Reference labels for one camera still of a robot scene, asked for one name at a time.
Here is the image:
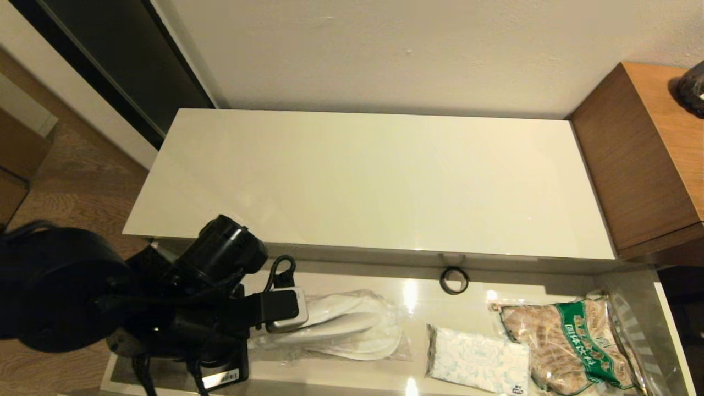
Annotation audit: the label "white drawer with recessed handle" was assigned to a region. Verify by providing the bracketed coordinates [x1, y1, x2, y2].
[99, 242, 696, 396]

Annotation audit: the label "tissue pack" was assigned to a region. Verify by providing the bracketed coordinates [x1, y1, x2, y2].
[425, 323, 531, 395]

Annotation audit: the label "white slippers in plastic bag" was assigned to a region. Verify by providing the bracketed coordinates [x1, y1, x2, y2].
[247, 289, 413, 364]

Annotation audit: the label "brown wooden furniture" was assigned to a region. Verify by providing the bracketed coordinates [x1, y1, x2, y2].
[0, 71, 58, 232]

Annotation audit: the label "dark sliding door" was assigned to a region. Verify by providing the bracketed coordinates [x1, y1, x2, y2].
[11, 0, 218, 149]

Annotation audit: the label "snack bag with green label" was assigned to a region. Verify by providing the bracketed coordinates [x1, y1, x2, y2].
[489, 291, 661, 396]

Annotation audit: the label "brown wooden side cabinet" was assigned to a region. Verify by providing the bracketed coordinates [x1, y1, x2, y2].
[566, 62, 704, 267]

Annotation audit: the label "dark round ornament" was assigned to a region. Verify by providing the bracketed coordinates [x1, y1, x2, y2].
[675, 62, 704, 117]

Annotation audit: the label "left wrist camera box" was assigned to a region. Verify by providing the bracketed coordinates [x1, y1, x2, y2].
[250, 286, 310, 334]

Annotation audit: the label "black left wrist camera cable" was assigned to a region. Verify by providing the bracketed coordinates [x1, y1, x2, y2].
[263, 255, 298, 291]

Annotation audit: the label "black tape ring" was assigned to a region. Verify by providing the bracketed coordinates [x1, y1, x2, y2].
[439, 266, 470, 295]

